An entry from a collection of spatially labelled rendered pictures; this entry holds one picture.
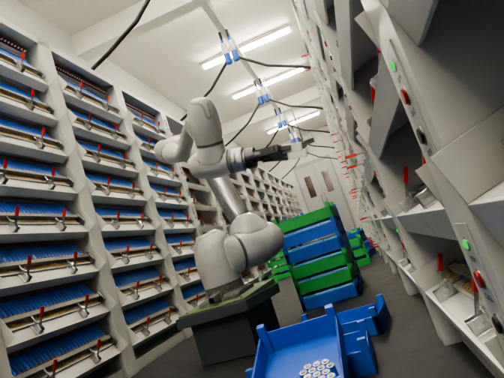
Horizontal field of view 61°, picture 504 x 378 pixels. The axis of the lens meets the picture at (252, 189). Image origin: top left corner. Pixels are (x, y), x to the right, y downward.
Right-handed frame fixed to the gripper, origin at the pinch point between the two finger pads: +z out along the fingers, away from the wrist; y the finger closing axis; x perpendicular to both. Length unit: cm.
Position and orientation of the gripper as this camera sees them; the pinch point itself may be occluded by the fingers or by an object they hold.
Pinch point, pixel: (301, 149)
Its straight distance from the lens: 152.8
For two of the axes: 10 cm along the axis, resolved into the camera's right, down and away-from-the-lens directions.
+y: -2.4, -0.8, -9.7
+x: -1.2, -9.9, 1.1
